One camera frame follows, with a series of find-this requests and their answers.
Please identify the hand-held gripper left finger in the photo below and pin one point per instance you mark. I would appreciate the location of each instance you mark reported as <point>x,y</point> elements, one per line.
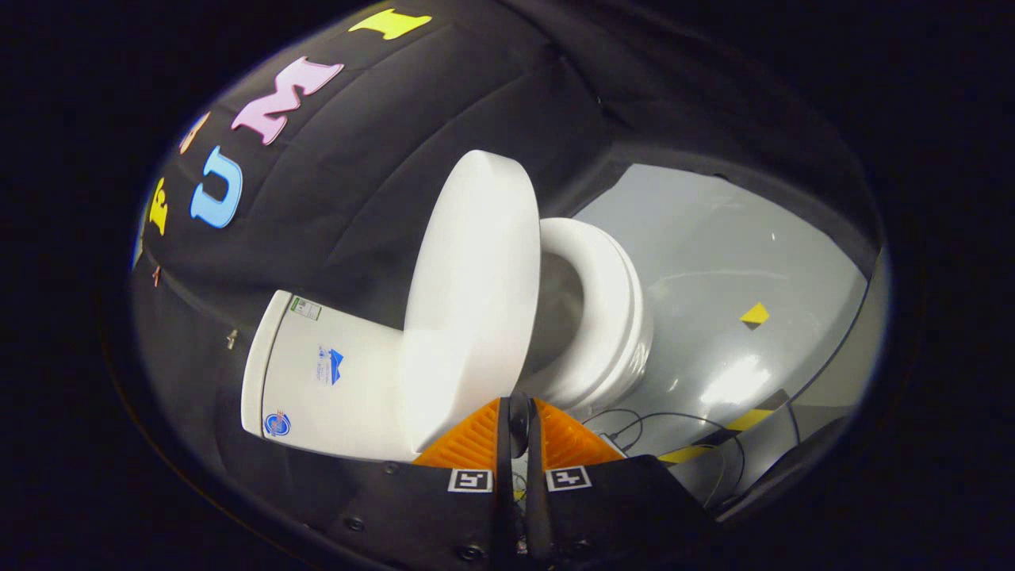
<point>505,444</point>

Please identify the white toilet with tank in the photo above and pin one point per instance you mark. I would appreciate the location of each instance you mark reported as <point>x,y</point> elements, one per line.
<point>333,396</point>

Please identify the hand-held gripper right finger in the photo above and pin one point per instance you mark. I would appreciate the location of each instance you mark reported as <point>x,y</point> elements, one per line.
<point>536,452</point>

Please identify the black backdrop cloth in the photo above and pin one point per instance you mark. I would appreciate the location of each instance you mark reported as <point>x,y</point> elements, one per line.
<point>357,174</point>

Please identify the yellow black striped tape strip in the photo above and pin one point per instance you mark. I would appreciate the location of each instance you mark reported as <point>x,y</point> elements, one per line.
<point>749,419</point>

